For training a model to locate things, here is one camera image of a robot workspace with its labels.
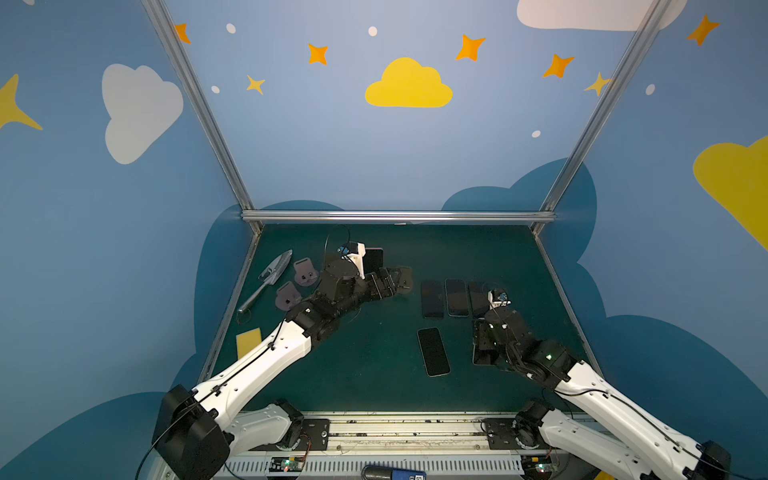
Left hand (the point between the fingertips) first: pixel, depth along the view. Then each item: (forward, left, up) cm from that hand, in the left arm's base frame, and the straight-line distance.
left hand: (393, 275), depth 74 cm
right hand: (-6, -26, -11) cm, 29 cm away
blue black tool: (-39, +1, -21) cm, 44 cm away
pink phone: (+15, +6, -12) cm, 20 cm away
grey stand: (+14, -5, -24) cm, 28 cm away
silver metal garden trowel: (+17, +43, -25) cm, 53 cm away
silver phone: (-17, -21, -7) cm, 28 cm away
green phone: (-10, -13, -26) cm, 30 cm away
